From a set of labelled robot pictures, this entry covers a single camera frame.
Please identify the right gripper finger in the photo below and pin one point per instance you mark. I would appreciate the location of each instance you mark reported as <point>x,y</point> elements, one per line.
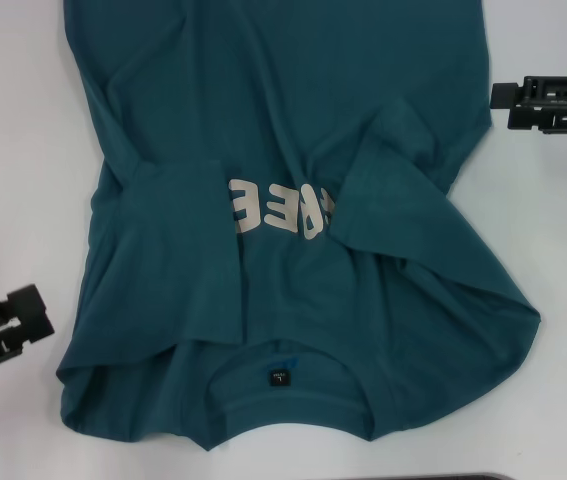
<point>505,95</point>
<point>528,119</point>

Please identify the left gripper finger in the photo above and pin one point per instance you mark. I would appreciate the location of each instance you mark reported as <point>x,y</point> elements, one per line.
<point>38,330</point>
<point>25,300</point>

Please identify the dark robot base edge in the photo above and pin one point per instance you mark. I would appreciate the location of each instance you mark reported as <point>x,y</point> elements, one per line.
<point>413,477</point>

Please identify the teal blue printed t-shirt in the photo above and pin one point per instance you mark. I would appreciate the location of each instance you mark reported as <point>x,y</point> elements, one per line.
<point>263,100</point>

